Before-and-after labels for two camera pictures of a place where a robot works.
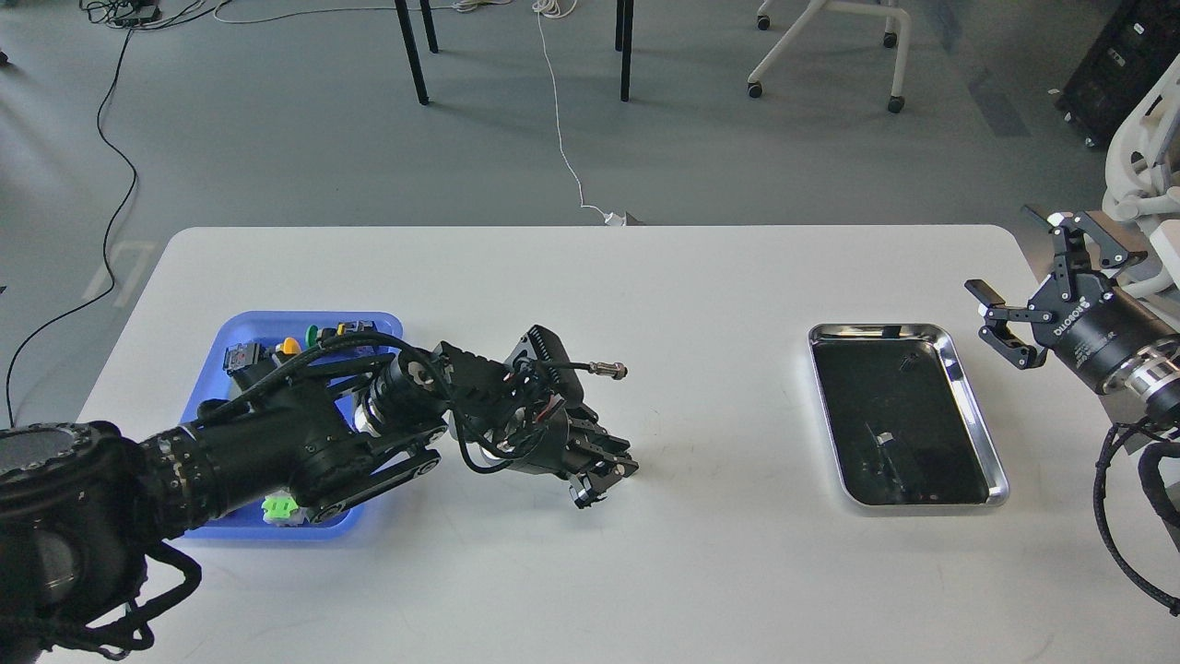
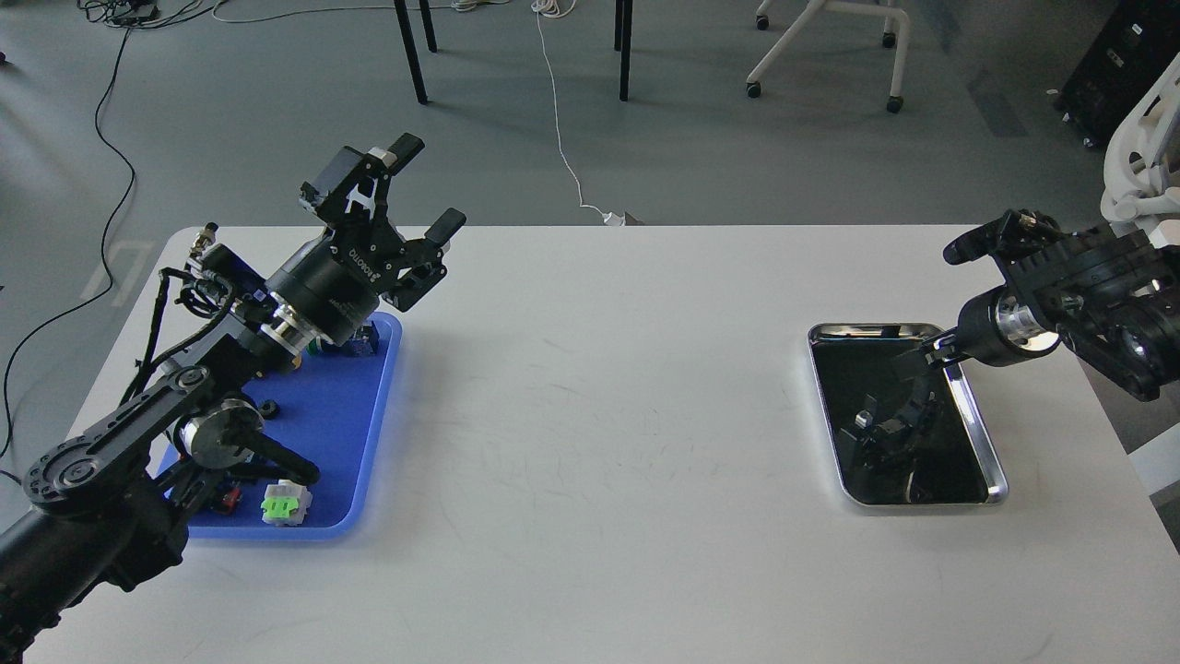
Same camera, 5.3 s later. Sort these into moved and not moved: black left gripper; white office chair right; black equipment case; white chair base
Moved: black left gripper
Not moved: black equipment case; white office chair right; white chair base
